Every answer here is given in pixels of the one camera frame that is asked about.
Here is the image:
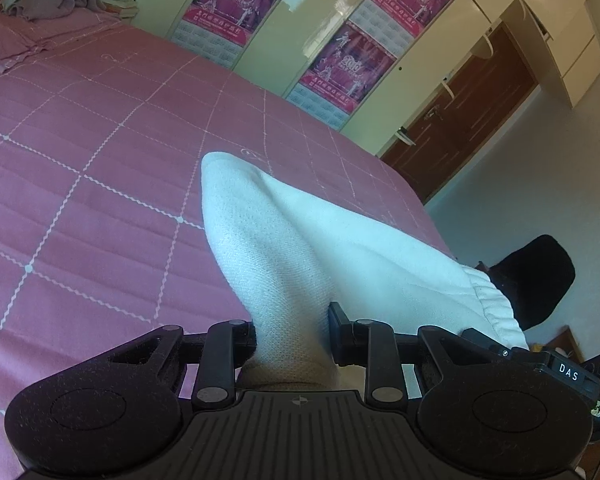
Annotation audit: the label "brown wooden door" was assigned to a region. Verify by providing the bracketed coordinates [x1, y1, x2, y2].
[381, 24, 536, 203]

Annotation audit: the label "purple poster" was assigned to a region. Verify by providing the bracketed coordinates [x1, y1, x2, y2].
[350, 0, 451, 40]
[286, 21, 396, 130]
[171, 0, 278, 68]

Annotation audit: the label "grey crumpled garment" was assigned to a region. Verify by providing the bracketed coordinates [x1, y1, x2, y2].
[5, 0, 106, 21]

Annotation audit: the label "pink checked bedspread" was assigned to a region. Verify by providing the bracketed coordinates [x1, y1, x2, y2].
[0, 24, 443, 479]

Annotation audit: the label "upper right purple poster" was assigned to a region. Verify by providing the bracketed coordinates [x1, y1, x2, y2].
[350, 0, 451, 40]

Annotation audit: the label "pink pillow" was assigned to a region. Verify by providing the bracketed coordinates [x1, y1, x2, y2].
[0, 9, 123, 74]

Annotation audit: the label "white pants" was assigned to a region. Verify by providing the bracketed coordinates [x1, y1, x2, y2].
[201, 152, 526, 390]

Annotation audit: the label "lower right purple poster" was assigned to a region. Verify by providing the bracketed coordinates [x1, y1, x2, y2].
[286, 21, 396, 130]

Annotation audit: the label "cream wardrobe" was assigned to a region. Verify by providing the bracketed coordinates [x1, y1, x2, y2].
[132, 0, 600, 154]

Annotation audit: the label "black chair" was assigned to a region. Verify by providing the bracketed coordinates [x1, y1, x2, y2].
[476, 234, 576, 330]

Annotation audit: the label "lower left purple poster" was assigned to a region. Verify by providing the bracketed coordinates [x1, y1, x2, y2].
[171, 0, 278, 68]

